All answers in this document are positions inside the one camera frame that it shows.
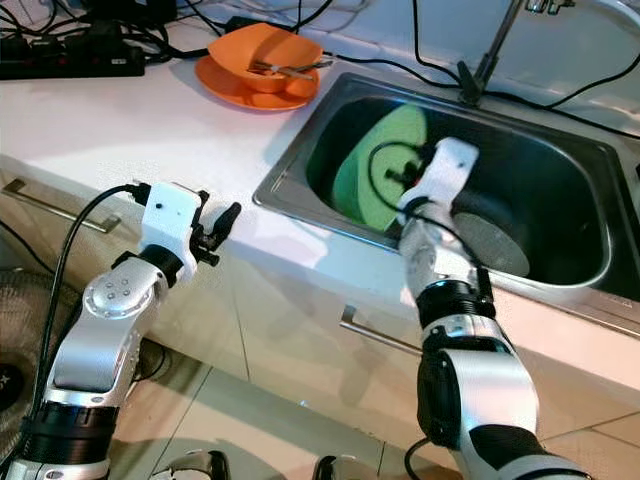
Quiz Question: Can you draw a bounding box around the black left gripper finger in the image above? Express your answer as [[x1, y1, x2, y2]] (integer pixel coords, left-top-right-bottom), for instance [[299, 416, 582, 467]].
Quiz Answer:
[[210, 202, 244, 241]]

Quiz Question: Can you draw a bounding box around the green plate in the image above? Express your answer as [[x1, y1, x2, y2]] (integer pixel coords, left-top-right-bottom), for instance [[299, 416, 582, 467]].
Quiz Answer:
[[332, 103, 431, 233]]

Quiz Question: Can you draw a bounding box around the white bowl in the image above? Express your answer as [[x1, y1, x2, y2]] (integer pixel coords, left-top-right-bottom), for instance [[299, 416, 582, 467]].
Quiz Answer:
[[448, 192, 533, 279]]

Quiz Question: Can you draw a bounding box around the orange plate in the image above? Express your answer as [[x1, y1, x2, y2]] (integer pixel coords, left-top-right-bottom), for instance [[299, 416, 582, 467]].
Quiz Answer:
[[195, 55, 319, 111]]

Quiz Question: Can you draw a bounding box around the stainless steel sink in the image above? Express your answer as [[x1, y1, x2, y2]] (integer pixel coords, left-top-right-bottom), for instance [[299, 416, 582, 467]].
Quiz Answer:
[[253, 72, 640, 326]]

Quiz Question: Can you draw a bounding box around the chrome faucet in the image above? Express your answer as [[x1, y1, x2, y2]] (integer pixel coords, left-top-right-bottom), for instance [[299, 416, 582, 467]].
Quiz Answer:
[[455, 0, 576, 109]]

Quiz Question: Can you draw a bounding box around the metal fork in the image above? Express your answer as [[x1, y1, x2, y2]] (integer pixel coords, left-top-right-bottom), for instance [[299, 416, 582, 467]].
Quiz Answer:
[[252, 58, 336, 81]]

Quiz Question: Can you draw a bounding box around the orange bowl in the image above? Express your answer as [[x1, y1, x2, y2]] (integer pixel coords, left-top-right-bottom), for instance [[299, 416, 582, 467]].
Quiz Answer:
[[208, 23, 323, 96]]

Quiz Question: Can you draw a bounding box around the small black adapter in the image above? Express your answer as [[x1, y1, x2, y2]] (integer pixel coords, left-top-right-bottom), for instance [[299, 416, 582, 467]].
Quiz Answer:
[[225, 15, 286, 34]]

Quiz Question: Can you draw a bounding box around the black floor fan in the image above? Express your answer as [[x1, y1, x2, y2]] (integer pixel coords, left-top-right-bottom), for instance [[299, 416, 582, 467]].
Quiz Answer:
[[0, 268, 66, 471]]

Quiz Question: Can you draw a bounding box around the black power strip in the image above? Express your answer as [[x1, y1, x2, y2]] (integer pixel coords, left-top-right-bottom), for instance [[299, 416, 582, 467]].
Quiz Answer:
[[0, 45, 146, 79]]

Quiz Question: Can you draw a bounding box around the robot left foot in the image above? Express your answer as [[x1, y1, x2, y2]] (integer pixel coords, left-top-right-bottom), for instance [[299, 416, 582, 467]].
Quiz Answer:
[[155, 450, 231, 480]]

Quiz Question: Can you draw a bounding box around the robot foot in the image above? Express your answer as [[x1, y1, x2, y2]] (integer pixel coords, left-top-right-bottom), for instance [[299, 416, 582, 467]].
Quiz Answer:
[[312, 455, 361, 480], [155, 450, 231, 480]]

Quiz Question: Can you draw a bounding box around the large black charger box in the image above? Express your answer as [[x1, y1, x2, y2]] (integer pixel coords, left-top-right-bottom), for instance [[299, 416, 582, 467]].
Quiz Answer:
[[85, 0, 176, 26]]

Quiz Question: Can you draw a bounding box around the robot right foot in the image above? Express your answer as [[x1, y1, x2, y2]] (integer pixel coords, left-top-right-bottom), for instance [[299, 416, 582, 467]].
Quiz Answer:
[[312, 455, 361, 480]]

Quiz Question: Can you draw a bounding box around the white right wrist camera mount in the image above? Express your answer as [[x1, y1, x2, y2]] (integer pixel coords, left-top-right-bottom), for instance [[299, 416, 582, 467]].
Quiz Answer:
[[400, 137, 479, 226]]

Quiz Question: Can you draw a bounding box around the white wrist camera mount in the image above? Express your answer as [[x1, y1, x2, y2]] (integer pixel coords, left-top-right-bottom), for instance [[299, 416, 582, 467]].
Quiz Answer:
[[140, 182, 206, 281], [400, 137, 479, 226]]

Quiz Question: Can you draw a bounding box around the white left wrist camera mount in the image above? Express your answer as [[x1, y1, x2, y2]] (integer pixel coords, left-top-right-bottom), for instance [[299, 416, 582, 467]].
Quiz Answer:
[[140, 182, 206, 281]]

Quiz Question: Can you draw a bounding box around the black wall cable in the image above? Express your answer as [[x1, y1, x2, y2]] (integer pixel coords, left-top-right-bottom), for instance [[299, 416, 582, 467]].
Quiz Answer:
[[412, 0, 466, 86]]

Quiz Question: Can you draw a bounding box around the black counter cable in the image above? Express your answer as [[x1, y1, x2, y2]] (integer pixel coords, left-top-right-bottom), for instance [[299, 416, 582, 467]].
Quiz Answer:
[[485, 45, 640, 111]]

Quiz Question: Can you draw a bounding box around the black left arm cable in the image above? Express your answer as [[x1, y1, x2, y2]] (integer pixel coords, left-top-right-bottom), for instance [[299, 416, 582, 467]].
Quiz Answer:
[[5, 180, 151, 480]]

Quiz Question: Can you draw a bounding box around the metal cabinet handle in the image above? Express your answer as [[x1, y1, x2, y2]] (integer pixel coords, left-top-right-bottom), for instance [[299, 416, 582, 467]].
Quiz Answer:
[[340, 305, 426, 356], [5, 178, 111, 233]]

